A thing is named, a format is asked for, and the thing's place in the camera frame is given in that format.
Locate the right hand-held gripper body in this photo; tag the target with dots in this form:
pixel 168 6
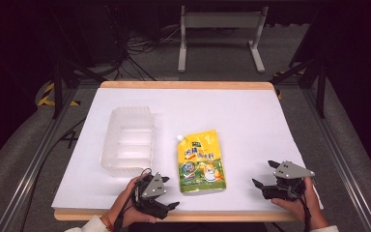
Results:
pixel 290 171

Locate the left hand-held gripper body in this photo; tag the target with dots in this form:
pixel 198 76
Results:
pixel 153 188

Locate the yellow spouted refill pouch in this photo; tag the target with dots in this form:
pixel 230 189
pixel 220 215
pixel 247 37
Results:
pixel 201 161

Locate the clear plastic storage bin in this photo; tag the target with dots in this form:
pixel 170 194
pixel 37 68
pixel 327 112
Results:
pixel 128 145

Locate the person's left hand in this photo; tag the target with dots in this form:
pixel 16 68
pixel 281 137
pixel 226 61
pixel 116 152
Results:
pixel 125 203

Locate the person's right hand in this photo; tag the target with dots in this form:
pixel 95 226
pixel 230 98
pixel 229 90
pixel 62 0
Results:
pixel 309 206

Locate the person's dark lap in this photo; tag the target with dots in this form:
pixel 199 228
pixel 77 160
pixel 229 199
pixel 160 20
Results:
pixel 199 227

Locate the white table cover sheet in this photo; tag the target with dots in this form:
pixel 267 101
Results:
pixel 238 122

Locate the yellow black hazard tape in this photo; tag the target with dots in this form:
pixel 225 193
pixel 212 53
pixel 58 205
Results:
pixel 46 93
pixel 279 94

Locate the black tripod stand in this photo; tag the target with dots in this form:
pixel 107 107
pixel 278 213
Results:
pixel 320 83
pixel 58 83

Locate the wooden table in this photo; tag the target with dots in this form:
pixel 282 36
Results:
pixel 186 84

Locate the white metal stand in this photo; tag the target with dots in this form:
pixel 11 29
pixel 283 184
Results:
pixel 222 20

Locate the aluminium frame rail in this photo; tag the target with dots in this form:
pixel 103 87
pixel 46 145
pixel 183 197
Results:
pixel 341 154
pixel 35 164

